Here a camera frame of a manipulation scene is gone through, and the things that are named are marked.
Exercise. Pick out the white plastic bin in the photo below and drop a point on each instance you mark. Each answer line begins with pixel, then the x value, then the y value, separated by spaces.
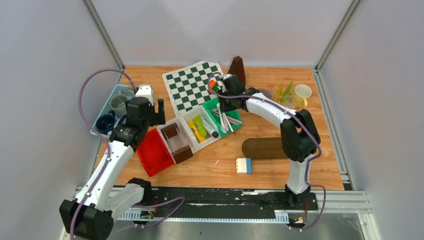
pixel 175 142

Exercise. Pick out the cream mug yellow handle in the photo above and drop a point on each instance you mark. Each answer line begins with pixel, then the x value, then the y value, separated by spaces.
pixel 302 93

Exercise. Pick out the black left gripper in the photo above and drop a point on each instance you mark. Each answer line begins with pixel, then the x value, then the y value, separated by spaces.
pixel 157 118

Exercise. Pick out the red plastic bin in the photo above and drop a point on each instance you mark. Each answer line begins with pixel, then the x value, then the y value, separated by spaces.
pixel 153 153

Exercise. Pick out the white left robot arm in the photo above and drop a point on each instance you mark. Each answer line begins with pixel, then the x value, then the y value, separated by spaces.
pixel 92 212

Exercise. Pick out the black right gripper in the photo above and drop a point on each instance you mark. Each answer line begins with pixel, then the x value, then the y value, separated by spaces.
pixel 224 107

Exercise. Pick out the purple mug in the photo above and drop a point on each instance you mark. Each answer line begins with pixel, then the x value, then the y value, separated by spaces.
pixel 266 93

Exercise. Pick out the white blue toy brick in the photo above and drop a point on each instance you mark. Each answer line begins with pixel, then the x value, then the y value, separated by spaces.
pixel 243 166

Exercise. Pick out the yellow toothpaste tube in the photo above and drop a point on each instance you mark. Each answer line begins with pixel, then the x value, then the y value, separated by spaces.
pixel 278 94

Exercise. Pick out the white toothbrush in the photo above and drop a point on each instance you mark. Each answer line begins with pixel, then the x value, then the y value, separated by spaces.
pixel 224 122

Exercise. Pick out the green white chessboard mat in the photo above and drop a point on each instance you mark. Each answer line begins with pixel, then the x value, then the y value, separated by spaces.
pixel 187 87

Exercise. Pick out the brown wooden metronome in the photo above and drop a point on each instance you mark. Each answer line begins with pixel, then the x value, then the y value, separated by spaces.
pixel 236 67

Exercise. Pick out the dark wooden oval tray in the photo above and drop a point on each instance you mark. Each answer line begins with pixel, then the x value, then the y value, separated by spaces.
pixel 263 148

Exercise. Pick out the green plastic bin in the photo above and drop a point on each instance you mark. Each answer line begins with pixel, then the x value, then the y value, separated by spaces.
pixel 233 117

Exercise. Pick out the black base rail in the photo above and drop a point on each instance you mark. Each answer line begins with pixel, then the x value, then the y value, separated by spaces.
pixel 224 203

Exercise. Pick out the orange toy block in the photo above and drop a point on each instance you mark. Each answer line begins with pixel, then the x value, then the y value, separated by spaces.
pixel 212 84

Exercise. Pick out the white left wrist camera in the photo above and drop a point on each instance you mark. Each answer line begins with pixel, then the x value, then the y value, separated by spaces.
pixel 146 91

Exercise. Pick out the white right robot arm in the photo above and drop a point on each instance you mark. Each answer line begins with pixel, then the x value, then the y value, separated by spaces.
pixel 299 136

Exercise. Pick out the grey mug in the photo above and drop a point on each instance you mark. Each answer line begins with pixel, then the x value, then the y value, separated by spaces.
pixel 118 105

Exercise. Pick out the dark blue mug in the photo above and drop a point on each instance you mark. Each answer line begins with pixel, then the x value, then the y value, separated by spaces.
pixel 105 123

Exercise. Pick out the white toothpaste tube black cap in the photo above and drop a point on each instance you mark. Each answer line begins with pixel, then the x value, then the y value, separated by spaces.
pixel 209 128

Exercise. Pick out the brown wooden block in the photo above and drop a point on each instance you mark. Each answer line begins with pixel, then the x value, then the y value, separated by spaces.
pixel 182 154
pixel 170 130

